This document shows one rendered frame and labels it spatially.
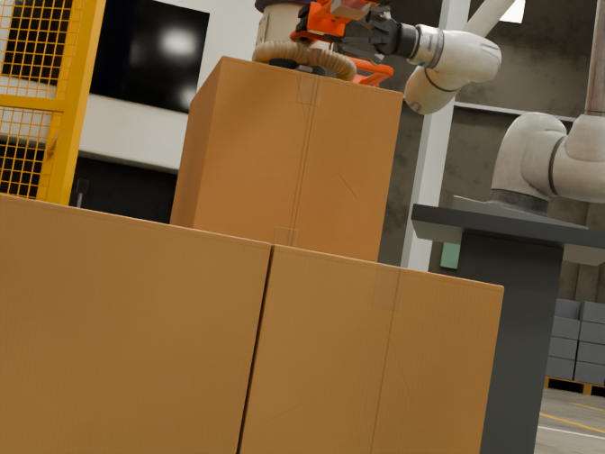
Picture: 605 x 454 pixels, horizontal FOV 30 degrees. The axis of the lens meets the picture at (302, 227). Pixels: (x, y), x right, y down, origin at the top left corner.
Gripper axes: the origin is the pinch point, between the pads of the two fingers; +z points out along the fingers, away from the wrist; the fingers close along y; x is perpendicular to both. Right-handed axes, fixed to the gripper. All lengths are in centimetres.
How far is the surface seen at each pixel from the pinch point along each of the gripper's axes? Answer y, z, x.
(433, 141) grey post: -44, -161, 344
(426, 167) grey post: -29, -160, 344
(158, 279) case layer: 62, 35, -64
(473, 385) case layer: 70, -18, -64
